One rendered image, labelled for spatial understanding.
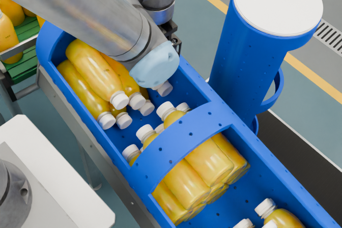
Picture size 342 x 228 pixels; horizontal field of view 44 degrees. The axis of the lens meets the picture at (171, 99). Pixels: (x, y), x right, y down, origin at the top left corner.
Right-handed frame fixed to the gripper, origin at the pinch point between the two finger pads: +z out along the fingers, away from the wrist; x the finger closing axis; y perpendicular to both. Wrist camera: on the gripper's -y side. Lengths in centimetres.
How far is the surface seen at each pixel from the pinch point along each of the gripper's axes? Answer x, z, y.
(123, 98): -7.9, 3.7, 2.5
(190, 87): 9.9, 10.5, 6.1
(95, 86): -11.3, 3.7, -4.2
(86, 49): -7.9, 2.0, -13.2
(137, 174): -16.5, 2.3, 19.7
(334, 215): 65, 102, 56
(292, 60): 124, 116, -19
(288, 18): 51, 13, 3
